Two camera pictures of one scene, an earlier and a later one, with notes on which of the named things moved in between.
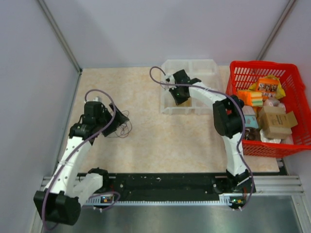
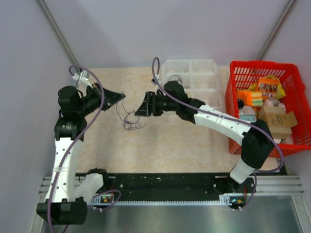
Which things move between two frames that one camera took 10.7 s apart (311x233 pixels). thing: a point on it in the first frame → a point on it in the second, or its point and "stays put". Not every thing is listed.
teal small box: (250, 121) stays put
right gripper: (177, 101) → (148, 108)
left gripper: (119, 120) → (110, 98)
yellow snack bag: (280, 93) stays put
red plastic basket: (242, 73) stays put
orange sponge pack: (251, 98) stays put
